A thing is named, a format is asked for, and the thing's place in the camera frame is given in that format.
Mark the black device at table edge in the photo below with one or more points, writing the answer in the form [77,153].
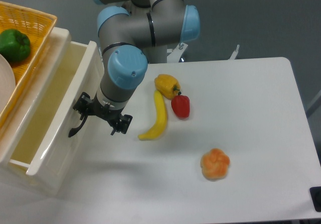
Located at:
[315,193]

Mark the white metal base frame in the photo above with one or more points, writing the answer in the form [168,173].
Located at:
[175,55]

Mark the white plate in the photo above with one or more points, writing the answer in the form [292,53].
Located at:
[7,82]

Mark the yellow woven basket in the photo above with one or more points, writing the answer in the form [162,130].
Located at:
[27,30]

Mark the black top drawer handle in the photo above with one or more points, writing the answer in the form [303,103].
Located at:
[74,131]

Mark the red bell pepper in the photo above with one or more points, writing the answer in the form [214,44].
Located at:
[181,106]

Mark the green bell pepper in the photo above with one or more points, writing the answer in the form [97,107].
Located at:
[15,45]

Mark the yellow plastic banana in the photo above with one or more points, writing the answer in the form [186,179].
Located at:
[161,119]

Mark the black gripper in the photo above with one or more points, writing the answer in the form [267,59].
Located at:
[85,107]

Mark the white drawer cabinet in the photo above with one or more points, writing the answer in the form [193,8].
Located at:
[52,56]

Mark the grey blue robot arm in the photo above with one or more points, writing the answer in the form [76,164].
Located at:
[124,29]

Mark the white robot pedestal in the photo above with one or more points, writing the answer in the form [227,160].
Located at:
[156,54]

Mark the yellow bell pepper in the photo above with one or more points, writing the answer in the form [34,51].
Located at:
[167,85]

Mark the white drawer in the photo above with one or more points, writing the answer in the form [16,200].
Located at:
[45,145]

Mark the orange bread roll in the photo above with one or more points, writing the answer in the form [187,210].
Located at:
[215,164]

